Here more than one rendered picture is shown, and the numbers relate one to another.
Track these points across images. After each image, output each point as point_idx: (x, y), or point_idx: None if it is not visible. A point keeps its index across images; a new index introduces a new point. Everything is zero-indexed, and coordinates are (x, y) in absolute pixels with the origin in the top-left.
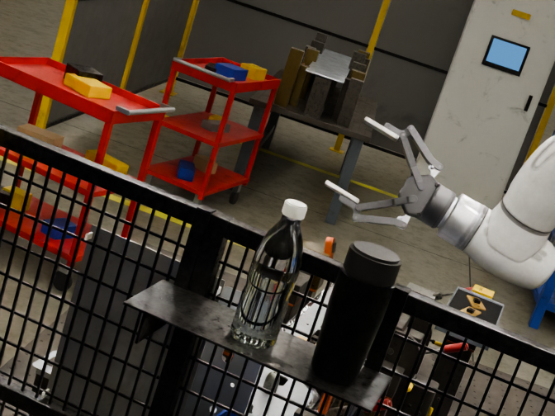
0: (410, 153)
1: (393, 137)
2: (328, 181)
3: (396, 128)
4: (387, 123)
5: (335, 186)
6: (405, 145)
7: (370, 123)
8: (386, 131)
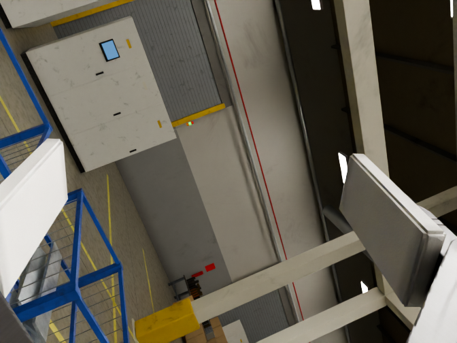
0: (454, 316)
1: (413, 224)
2: (58, 141)
3: (450, 233)
4: (424, 209)
5: (39, 155)
6: (450, 276)
7: (359, 165)
8: (400, 198)
